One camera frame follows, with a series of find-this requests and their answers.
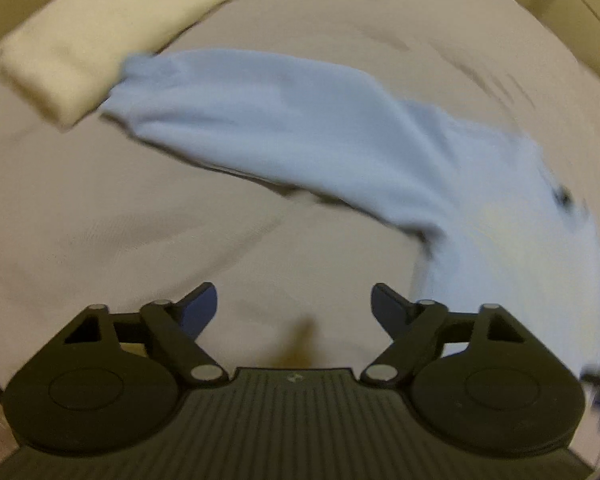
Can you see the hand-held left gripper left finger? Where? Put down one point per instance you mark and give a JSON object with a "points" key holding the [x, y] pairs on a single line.
{"points": [[196, 310]]}

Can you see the light blue garment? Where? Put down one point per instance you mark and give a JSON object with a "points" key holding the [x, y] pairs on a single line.
{"points": [[305, 125]]}

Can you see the folded cream cloth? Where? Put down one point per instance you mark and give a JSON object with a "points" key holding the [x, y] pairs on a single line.
{"points": [[105, 25]]}

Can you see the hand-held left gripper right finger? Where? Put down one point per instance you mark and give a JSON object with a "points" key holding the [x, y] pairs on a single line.
{"points": [[386, 310]]}

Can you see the bed with beige sheet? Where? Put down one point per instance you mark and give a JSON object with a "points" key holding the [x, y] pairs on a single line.
{"points": [[105, 210]]}

